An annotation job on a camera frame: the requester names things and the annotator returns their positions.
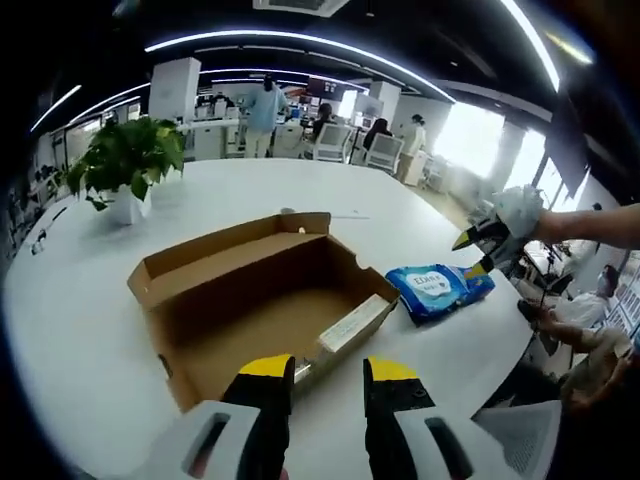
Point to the blue wet wipes pack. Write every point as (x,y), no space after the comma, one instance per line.
(430,295)

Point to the curved ceiling light strip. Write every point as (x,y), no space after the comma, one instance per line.
(535,40)
(300,35)

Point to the ceiling air conditioner vent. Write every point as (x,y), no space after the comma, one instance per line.
(300,6)

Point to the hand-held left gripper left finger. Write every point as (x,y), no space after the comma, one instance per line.
(210,445)

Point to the white rectangular packet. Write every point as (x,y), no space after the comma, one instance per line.
(355,325)

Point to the white mesh office chair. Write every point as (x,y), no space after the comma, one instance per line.
(385,152)
(332,142)

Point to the hanging dark display screen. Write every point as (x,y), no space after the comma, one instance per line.
(325,86)

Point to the thin black and white tool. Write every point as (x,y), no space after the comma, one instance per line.
(56,218)

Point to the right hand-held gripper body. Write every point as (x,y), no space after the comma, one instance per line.
(520,210)

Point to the green plant in white pot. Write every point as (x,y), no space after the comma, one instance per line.
(125,150)

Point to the brown cardboard shoe box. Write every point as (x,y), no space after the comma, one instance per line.
(225,260)

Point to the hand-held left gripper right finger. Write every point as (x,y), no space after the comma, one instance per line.
(440,450)

